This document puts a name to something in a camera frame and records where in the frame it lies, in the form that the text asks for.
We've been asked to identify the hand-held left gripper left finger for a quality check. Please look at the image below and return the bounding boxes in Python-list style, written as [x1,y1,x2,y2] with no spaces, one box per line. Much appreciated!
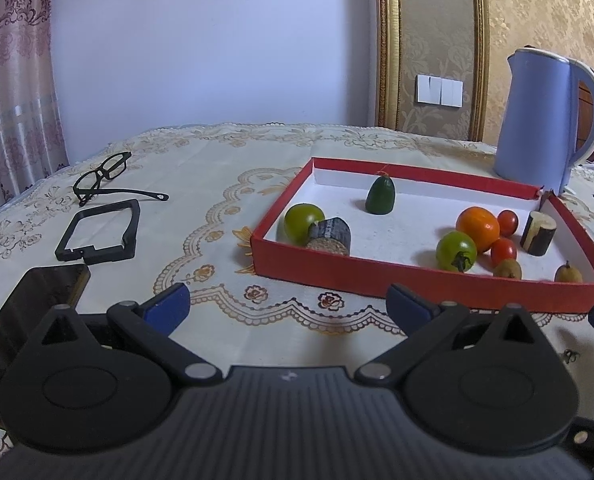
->
[27,282,223,387]

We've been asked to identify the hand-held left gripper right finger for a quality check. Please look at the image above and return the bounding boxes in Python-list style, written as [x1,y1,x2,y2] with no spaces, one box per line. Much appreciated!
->
[354,284,548,386]

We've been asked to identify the red shallow cardboard box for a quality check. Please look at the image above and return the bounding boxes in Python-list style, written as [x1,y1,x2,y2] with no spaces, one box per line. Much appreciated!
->
[250,157,594,314]

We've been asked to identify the short log piece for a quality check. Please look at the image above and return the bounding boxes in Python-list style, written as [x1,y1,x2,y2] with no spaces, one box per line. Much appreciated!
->
[307,217,352,256]

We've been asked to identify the small brown pear-shaped fruit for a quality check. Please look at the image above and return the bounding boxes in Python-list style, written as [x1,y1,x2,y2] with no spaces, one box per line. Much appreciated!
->
[554,260,584,284]

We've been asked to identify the green tomato with stem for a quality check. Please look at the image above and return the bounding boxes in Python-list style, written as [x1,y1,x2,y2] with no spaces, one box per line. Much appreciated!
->
[436,231,478,274]

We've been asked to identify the dark-skinned sugarcane piece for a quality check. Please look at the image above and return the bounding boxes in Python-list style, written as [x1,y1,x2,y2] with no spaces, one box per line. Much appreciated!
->
[520,211,558,257]

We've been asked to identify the brown kiwi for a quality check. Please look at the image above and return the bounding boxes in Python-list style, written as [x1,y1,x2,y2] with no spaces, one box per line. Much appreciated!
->
[493,259,523,280]

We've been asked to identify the orange tomato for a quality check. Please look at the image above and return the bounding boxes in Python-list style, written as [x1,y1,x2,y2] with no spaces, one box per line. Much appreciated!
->
[456,206,500,254]

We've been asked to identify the red cherry tomato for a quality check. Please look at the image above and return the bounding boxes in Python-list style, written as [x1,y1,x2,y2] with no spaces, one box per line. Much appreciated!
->
[490,238,518,267]
[497,210,520,237]

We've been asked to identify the dark green small avocado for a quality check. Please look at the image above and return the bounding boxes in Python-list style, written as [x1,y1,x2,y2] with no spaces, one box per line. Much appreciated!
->
[366,173,396,215]

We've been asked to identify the large green tomato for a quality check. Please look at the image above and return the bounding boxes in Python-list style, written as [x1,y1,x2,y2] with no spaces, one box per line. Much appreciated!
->
[283,203,326,246]

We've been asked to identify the black smartphone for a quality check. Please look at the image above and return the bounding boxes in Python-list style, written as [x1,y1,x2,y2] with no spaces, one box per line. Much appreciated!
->
[0,263,91,413]

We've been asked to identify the black eyeglasses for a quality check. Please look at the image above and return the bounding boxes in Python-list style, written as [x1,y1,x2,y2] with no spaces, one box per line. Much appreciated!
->
[72,151,170,207]

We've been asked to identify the blue electric kettle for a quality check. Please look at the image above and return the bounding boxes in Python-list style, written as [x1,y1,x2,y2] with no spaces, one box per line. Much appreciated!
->
[493,47,594,195]

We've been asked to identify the pink patterned curtain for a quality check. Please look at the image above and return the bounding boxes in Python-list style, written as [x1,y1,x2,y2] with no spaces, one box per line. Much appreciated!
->
[0,0,71,219]

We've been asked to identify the black plastic frame holder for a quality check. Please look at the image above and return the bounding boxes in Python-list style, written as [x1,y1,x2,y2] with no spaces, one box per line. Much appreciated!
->
[55,199,141,264]

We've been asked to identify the white wall switch panel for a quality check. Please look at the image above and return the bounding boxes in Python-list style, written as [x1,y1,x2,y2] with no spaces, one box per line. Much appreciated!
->
[415,74,464,108]

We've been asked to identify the gold ornate frame moulding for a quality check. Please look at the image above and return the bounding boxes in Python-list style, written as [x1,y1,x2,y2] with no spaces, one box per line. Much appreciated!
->
[374,0,490,143]

